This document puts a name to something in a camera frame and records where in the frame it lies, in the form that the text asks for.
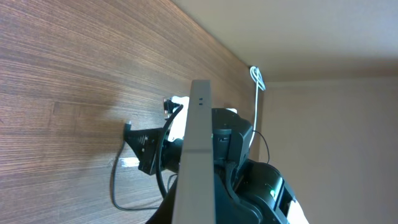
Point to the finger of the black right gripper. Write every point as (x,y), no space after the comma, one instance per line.
(144,144)

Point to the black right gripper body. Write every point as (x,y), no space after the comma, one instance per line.
(171,152)

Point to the Galaxy S25 smartphone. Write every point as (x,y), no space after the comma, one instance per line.
(195,192)

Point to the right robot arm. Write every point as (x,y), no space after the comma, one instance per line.
(246,191)

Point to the white power strip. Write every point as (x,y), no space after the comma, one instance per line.
(232,109)

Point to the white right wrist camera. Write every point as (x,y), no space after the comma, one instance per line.
(177,128)

